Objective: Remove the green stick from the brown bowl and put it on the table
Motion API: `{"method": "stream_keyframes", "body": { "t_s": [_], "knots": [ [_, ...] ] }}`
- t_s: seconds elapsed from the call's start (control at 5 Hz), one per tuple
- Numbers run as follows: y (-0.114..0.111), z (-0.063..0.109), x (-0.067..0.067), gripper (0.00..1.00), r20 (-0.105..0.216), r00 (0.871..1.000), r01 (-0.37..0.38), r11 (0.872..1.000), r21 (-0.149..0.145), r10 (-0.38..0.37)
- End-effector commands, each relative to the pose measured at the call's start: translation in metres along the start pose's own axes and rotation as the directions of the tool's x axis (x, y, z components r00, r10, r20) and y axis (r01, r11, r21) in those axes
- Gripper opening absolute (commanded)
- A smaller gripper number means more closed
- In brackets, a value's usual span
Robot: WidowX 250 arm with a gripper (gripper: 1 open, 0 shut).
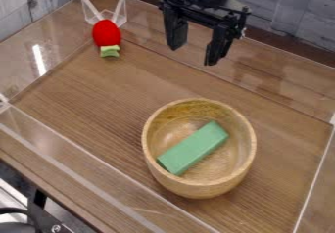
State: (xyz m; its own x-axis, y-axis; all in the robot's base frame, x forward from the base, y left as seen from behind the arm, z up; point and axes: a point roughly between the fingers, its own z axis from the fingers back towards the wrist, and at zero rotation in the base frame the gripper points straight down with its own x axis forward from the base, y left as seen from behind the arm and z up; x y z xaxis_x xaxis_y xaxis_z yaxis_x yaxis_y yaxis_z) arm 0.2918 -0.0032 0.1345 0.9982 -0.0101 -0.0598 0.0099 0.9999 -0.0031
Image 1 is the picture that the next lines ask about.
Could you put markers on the red plush strawberry toy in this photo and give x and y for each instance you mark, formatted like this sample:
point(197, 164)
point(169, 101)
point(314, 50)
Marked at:
point(107, 37)

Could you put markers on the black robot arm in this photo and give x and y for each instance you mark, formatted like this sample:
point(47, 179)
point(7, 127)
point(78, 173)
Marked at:
point(224, 16)

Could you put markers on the light wooden bowl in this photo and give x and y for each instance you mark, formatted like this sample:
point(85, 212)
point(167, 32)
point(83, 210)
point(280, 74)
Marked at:
point(221, 171)

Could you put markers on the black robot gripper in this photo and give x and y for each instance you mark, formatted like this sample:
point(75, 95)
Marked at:
point(206, 12)

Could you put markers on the green rectangular block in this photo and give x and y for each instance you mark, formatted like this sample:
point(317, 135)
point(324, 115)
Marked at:
point(193, 149)

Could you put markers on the black table leg bracket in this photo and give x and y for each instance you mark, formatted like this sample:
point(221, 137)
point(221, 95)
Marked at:
point(47, 223)

